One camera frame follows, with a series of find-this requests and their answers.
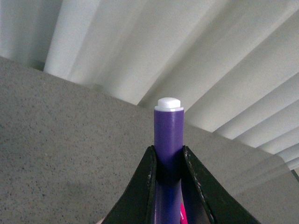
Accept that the pink highlighter pen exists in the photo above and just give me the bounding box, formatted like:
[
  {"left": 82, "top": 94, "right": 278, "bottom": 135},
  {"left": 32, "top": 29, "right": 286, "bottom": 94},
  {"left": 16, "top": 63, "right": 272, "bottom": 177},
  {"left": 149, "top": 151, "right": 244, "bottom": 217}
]
[{"left": 180, "top": 203, "right": 188, "bottom": 224}]

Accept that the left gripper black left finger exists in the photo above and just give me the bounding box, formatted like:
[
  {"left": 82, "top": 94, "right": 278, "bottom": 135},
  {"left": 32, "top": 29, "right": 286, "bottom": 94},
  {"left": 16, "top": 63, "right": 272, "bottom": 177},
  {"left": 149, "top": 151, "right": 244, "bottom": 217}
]
[{"left": 105, "top": 146, "right": 157, "bottom": 224}]

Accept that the white curtain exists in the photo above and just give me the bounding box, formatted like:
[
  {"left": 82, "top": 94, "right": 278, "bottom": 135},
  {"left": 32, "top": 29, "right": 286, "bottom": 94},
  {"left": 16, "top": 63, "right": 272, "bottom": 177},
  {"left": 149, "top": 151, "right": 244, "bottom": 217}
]
[{"left": 0, "top": 0, "right": 299, "bottom": 169}]

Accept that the purple highlighter pen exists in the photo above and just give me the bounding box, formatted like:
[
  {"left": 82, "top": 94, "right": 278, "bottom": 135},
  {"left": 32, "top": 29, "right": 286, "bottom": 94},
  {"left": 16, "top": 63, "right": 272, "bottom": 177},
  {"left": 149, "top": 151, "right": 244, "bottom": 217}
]
[{"left": 154, "top": 97, "right": 184, "bottom": 224}]

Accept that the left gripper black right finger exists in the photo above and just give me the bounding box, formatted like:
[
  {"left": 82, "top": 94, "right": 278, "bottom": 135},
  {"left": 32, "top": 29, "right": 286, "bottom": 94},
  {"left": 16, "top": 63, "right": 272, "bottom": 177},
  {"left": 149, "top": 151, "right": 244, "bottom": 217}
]
[{"left": 182, "top": 146, "right": 260, "bottom": 224}]

